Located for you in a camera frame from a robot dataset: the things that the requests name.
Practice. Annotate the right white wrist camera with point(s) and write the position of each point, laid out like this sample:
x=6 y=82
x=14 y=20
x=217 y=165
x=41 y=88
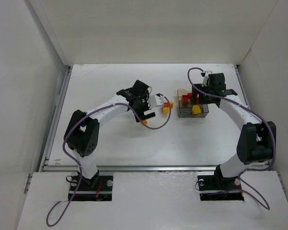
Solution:
x=205 y=75

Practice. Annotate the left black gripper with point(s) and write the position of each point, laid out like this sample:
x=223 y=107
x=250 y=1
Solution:
x=142 y=112

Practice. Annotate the grey clear plastic container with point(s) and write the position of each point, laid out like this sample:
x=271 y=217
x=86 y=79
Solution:
x=188 y=110

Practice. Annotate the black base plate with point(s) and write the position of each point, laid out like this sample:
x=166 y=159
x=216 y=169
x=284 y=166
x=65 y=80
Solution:
x=212 y=189
x=98 y=189

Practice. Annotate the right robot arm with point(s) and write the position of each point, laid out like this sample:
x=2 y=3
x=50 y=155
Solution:
x=257 y=140

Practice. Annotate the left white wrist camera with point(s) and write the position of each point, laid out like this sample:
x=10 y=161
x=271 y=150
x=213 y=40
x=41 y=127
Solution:
x=155 y=100

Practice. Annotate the aluminium rail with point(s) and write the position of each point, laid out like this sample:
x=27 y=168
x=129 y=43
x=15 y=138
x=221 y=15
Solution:
x=48 y=168

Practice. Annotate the red yellow lego assembly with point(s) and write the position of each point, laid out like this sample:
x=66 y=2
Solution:
x=167 y=107

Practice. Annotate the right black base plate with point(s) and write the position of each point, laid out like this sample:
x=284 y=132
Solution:
x=212 y=189

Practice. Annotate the amber clear plastic container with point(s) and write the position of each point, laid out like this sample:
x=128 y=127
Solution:
x=180 y=92

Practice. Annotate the yellow printed lego brick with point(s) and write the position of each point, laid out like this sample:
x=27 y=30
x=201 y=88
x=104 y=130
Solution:
x=196 y=110

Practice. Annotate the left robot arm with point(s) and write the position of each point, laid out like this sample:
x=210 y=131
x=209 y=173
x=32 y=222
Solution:
x=82 y=133

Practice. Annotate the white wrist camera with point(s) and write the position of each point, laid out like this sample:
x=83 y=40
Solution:
x=205 y=75
x=155 y=100

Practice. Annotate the red lego brick stack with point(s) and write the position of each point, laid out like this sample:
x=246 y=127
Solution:
x=187 y=97

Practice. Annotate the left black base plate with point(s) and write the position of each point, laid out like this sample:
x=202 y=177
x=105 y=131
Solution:
x=98 y=189

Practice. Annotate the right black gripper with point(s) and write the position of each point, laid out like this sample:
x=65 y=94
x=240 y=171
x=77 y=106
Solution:
x=205 y=95

